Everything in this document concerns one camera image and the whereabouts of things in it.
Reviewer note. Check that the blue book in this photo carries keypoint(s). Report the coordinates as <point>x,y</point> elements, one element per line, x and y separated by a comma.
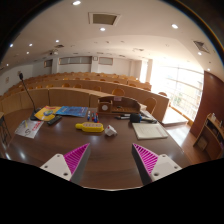
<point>71,111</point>

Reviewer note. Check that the round ceiling lights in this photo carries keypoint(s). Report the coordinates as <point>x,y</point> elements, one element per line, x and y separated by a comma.
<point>102,29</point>

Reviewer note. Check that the white marker with blue cap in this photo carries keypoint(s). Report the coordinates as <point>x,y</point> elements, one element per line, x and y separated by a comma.
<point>88,116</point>

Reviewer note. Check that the large bright window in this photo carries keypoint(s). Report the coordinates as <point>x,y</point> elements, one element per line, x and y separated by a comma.
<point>183,90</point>

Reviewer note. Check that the small ceiling vent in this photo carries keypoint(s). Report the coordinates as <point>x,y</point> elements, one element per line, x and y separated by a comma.
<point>201,46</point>

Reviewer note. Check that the black gooseneck microphone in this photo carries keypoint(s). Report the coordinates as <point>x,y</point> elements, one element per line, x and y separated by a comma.
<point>34,117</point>

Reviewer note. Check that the thin red marker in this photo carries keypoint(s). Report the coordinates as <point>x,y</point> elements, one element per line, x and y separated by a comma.
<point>92,116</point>

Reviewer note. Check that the thick red marker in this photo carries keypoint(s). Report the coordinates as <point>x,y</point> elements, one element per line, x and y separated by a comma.
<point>97,118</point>

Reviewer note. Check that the black and white marker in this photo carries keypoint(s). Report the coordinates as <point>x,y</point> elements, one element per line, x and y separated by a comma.
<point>122,117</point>
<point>125,115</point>

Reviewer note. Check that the ceiling projector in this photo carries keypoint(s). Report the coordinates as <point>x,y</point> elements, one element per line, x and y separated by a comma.
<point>54,52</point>

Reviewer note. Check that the white paper booklet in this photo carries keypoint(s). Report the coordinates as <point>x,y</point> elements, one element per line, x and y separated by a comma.
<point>150,130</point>

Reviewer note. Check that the rows of wooden seats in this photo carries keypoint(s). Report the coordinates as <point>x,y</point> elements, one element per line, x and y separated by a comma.
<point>66,96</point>

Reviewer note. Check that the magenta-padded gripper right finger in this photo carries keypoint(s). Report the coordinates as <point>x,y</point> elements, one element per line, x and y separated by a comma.
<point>165,166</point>

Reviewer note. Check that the wooden shelf unit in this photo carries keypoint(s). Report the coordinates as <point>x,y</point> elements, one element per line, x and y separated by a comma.
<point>208,136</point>

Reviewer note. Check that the yellow power strip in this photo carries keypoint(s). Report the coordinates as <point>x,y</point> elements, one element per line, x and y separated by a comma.
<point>90,127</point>

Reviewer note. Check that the black remote control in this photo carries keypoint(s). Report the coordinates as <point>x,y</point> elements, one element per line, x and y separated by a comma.
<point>54,120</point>

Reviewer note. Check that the wooden desk organizer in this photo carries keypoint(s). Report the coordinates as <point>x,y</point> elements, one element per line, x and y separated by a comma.
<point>123,106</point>

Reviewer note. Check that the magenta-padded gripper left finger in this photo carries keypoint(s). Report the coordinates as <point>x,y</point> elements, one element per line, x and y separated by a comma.
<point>56,166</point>

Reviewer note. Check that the large square ceiling vent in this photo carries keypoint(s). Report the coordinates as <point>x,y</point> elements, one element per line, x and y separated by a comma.
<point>104,18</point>

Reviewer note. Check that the white and red paper sheet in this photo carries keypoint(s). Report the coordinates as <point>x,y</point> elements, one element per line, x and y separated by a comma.
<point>29,128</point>

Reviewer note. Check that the grey remote control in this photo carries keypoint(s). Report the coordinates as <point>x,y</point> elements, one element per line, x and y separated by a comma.
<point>146,114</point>

